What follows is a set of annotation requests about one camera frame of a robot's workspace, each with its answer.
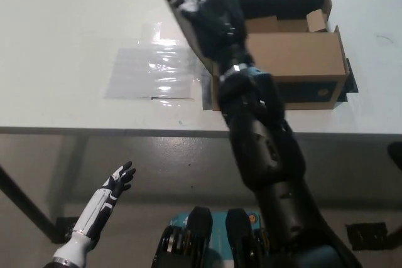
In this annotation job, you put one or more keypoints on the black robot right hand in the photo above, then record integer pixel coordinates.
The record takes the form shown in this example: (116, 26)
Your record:
(213, 20)

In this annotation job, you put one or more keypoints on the black table leg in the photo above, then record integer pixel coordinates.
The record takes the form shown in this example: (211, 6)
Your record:
(28, 202)

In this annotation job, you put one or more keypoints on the brown cardboard storage box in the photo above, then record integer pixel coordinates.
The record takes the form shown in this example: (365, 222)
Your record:
(301, 57)

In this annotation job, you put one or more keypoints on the clear plastic sheet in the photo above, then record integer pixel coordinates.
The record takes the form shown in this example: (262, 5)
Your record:
(150, 73)

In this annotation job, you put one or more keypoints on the grey tape strip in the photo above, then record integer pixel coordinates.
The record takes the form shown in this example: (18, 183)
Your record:
(206, 92)

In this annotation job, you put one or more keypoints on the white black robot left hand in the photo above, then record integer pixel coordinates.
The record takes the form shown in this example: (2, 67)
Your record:
(105, 200)

